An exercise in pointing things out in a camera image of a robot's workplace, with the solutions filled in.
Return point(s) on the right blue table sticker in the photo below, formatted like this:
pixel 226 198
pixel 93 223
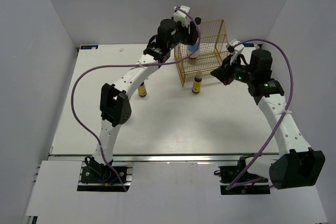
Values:
pixel 248 45

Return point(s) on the dark sauce bottle red label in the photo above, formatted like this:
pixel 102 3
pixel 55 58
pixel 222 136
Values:
pixel 192 35

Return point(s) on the right small yellow label bottle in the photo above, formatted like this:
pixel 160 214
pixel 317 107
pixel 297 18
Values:
pixel 197 82

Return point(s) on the blue table sticker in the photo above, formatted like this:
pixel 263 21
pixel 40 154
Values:
pixel 88 47
pixel 248 45

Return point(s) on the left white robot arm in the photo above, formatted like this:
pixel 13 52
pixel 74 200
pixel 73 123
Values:
pixel 115 98

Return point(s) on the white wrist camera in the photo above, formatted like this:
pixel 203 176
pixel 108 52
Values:
pixel 181 16
pixel 234 48

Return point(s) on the left blue table sticker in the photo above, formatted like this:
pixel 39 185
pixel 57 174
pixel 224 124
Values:
pixel 88 47

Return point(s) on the white jar blue label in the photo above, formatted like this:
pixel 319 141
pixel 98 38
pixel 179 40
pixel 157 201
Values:
pixel 193 51

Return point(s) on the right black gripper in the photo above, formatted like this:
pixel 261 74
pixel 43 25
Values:
pixel 223 74

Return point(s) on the yellow wire basket rack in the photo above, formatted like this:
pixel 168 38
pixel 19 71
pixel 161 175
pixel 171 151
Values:
pixel 211 52

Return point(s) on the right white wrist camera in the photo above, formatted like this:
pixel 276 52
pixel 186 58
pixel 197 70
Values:
pixel 234 48

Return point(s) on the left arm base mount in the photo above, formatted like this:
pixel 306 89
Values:
pixel 96 177

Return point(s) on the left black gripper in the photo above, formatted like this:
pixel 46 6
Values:
pixel 186 39

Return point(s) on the small yellow label bottle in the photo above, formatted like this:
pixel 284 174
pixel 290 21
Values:
pixel 197 82
pixel 142 90

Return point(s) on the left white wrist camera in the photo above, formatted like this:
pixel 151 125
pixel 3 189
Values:
pixel 181 16

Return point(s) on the left small yellow label bottle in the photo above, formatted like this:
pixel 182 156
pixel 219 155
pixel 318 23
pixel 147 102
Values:
pixel 142 90

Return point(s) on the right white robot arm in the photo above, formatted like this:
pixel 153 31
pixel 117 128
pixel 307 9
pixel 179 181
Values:
pixel 298 165

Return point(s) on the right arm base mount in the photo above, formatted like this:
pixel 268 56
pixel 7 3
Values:
pixel 252 184

